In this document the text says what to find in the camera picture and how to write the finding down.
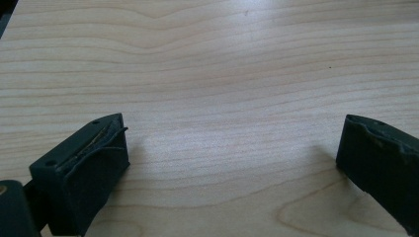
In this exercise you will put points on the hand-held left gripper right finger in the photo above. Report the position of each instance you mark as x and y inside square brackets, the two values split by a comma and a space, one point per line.
[378, 164]

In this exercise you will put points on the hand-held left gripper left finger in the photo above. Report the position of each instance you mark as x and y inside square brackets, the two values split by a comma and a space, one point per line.
[86, 177]

